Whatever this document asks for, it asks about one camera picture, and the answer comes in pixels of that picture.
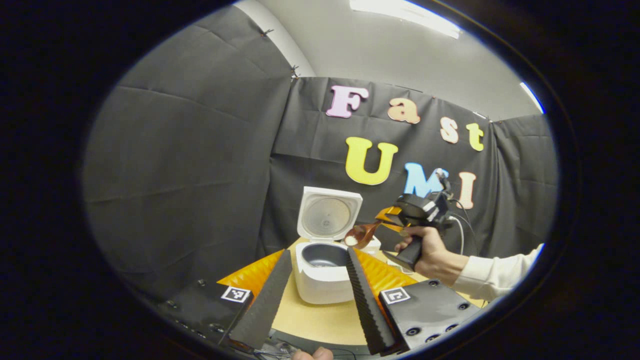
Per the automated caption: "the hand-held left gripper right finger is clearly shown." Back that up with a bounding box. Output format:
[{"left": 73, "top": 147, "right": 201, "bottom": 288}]
[{"left": 346, "top": 246, "right": 483, "bottom": 356}]

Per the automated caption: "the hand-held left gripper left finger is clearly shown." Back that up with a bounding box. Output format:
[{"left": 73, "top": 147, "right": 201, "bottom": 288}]
[{"left": 160, "top": 248, "right": 294, "bottom": 351}]

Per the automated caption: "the brown wooden spoon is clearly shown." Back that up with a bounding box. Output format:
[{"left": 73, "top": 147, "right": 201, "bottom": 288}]
[{"left": 344, "top": 220, "right": 384, "bottom": 248}]

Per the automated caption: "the white rice cooker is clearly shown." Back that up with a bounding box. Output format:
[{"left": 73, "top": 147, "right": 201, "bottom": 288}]
[{"left": 295, "top": 186, "right": 364, "bottom": 305}]

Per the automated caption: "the black backdrop cloth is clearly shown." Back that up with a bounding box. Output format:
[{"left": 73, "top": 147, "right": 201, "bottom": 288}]
[{"left": 82, "top": 5, "right": 559, "bottom": 301}]

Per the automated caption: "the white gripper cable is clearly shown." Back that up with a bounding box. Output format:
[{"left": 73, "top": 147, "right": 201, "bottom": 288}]
[{"left": 446, "top": 214, "right": 466, "bottom": 256}]

